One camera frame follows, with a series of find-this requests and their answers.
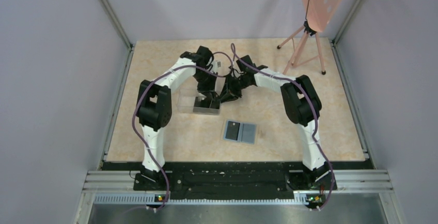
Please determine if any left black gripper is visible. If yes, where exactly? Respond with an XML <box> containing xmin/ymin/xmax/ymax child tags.
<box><xmin>193</xmin><ymin>69</ymin><xmax>217</xmax><ymax>101</ymax></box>

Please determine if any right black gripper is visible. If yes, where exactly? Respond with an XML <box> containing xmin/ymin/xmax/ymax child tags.
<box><xmin>217</xmin><ymin>74</ymin><xmax>252</xmax><ymax>104</ymax></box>

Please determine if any clear plastic card box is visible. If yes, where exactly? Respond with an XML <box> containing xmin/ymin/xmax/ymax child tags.
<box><xmin>177</xmin><ymin>88</ymin><xmax>221</xmax><ymax>116</ymax></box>

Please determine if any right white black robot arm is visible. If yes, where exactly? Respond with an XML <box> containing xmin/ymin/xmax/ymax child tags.
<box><xmin>218</xmin><ymin>56</ymin><xmax>330</xmax><ymax>189</ymax></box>

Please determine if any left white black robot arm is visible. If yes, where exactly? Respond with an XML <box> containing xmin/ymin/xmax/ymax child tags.
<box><xmin>134</xmin><ymin>46</ymin><xmax>220</xmax><ymax>190</ymax></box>

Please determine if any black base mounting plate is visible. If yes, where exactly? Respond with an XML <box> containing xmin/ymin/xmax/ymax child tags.
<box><xmin>133</xmin><ymin>162</ymin><xmax>337</xmax><ymax>200</ymax></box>

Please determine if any pink tripod music stand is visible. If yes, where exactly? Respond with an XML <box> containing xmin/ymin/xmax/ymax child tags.
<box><xmin>277</xmin><ymin>0</ymin><xmax>342</xmax><ymax>75</ymax></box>

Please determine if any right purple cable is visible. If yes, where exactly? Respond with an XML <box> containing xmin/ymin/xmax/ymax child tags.
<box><xmin>230</xmin><ymin>43</ymin><xmax>335</xmax><ymax>212</ymax></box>

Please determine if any purple cable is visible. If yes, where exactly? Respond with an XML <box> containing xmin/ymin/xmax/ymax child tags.
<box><xmin>131</xmin><ymin>51</ymin><xmax>237</xmax><ymax>213</ymax></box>
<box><xmin>230</xmin><ymin>43</ymin><xmax>335</xmax><ymax>212</ymax></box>

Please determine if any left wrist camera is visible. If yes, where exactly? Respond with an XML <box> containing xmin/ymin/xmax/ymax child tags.
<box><xmin>211</xmin><ymin>60</ymin><xmax>221</xmax><ymax>74</ymax></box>

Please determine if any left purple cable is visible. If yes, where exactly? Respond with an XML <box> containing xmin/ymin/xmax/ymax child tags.
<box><xmin>131</xmin><ymin>51</ymin><xmax>237</xmax><ymax>213</ymax></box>

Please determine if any aluminium frame rail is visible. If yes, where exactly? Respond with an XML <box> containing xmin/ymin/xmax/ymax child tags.
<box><xmin>82</xmin><ymin>170</ymin><xmax>393</xmax><ymax>205</ymax></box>

